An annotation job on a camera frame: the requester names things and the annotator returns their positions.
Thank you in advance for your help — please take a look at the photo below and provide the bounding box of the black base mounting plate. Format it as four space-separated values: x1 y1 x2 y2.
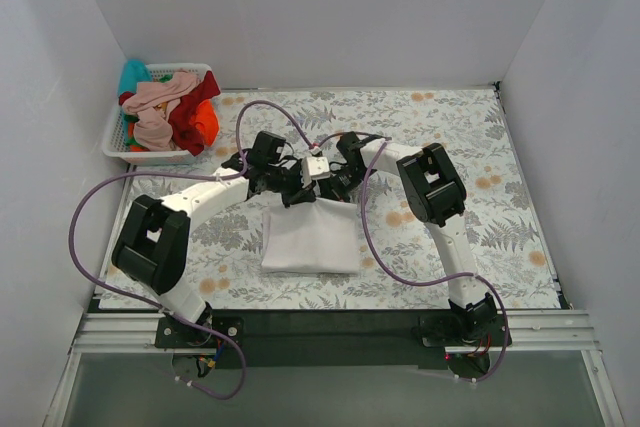
153 309 514 369

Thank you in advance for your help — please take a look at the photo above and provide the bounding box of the teal t shirt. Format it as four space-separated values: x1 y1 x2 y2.
117 59 152 106

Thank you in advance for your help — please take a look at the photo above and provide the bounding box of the white t shirt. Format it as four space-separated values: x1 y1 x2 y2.
261 199 359 275

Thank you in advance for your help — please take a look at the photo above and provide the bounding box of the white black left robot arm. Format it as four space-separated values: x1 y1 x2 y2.
111 132 315 347

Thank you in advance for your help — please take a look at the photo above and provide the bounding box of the floral patterned table mat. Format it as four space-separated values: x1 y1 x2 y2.
125 89 560 309

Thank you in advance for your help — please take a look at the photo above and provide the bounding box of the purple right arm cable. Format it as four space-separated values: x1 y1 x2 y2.
314 132 509 384

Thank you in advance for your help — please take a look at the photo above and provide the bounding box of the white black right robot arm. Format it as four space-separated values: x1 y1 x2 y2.
321 132 501 347

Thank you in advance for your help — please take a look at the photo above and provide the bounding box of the pink t shirt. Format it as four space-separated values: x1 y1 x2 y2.
121 71 199 152

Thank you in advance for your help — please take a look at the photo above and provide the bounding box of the aluminium frame rail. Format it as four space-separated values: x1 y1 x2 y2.
69 310 166 354

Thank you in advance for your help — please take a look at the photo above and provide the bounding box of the red t shirt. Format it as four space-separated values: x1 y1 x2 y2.
168 71 221 156

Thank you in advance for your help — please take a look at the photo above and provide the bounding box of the orange t shirt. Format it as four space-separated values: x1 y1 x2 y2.
191 99 220 147

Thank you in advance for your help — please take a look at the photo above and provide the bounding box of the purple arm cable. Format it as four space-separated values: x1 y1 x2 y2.
69 99 321 401
314 132 509 384

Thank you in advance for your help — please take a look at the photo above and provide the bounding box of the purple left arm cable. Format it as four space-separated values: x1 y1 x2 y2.
69 99 321 401

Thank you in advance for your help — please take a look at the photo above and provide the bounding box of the green garment in basket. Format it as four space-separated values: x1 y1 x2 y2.
124 116 147 152

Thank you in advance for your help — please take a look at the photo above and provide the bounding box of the white plastic laundry basket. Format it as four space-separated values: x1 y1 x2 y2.
101 63 211 166

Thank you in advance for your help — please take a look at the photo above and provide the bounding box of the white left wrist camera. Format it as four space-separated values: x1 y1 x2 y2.
301 144 331 186

